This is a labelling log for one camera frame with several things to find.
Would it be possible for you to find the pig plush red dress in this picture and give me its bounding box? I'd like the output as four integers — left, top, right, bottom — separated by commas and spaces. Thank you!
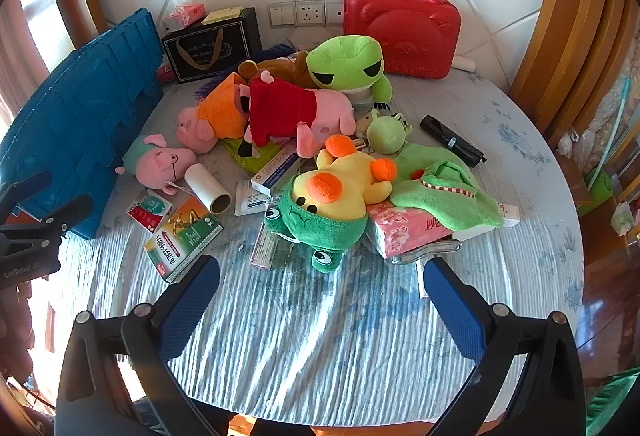
237, 70, 357, 157

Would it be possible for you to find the yellow box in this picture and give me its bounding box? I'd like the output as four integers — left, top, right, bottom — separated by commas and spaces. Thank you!
201, 6, 244, 24

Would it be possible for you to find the pink curtain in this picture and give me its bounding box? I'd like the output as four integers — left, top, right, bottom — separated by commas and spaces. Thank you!
0, 0, 56, 132

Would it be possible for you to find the white blue medicine box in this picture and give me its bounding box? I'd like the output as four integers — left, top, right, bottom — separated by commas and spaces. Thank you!
250, 143, 321, 197

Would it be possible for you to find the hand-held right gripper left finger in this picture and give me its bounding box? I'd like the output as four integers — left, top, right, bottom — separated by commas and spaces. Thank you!
56, 255, 221, 436

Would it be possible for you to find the white wipes packet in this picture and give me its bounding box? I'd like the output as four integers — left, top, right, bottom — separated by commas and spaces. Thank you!
234, 179, 273, 217

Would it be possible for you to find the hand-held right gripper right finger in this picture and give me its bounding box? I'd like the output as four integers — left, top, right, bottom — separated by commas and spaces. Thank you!
422, 257, 587, 436

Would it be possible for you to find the brown bear plush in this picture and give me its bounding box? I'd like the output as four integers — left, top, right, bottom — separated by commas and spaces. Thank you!
238, 51, 313, 87

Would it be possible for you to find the black folded umbrella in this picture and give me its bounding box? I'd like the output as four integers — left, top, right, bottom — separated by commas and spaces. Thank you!
420, 115, 487, 167

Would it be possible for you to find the pink tissue pack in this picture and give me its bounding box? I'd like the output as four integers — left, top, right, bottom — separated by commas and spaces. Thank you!
367, 206, 453, 259

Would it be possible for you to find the green plastic packet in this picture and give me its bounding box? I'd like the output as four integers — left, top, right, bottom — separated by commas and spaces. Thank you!
222, 136, 281, 173

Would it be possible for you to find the blue plastic crate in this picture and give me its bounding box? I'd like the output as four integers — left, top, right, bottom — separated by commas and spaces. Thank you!
0, 7, 166, 239

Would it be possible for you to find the white orange small box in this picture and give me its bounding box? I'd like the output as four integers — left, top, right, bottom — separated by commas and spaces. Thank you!
495, 202, 521, 229

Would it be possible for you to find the silver metal handle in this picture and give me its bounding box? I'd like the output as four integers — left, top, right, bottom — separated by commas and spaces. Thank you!
387, 239, 461, 267

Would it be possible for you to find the white wall switch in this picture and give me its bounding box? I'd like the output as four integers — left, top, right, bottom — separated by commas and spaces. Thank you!
267, 1, 297, 28

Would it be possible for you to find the small green frog plush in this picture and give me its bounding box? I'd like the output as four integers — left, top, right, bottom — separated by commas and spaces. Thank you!
356, 109, 413, 154

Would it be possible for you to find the black gift bag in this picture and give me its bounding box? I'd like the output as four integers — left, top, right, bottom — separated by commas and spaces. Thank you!
161, 7, 263, 84

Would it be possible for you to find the pink red box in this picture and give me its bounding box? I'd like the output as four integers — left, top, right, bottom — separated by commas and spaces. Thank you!
156, 56, 176, 84

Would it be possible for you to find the pink tissue box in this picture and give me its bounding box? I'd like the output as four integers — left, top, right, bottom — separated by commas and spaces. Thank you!
162, 0, 207, 32

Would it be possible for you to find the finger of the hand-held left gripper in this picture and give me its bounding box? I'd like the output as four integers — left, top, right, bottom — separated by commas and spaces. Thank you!
0, 171, 53, 217
0, 195, 95, 239

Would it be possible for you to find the yellow duck plush frog hood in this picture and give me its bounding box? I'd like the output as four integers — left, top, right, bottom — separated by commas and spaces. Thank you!
263, 135, 398, 274

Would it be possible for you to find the green bag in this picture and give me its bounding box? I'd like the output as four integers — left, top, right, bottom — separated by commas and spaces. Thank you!
585, 166, 618, 207

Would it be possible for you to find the green gold medicine box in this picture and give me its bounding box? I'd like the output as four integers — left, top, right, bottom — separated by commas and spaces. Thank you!
143, 196, 223, 284

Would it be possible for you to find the large green frog plush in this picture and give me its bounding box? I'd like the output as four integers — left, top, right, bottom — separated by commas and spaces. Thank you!
306, 34, 393, 109

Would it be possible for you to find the green fleece plush cloth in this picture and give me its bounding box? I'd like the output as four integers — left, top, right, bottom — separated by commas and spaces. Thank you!
390, 142, 503, 232

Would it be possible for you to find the red teal medicine box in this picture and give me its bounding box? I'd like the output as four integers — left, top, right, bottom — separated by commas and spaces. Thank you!
126, 193, 176, 233

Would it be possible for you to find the pig plush teal cap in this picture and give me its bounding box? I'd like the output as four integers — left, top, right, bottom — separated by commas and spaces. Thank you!
115, 133, 198, 191

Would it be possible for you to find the pig plush orange dress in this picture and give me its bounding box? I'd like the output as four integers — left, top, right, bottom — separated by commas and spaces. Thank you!
175, 72, 251, 153

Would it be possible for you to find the red bear suitcase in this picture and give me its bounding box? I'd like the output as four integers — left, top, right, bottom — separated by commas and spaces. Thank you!
343, 0, 462, 80

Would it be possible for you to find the clear blister packet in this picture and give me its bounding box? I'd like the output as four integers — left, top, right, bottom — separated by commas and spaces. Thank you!
248, 221, 301, 272

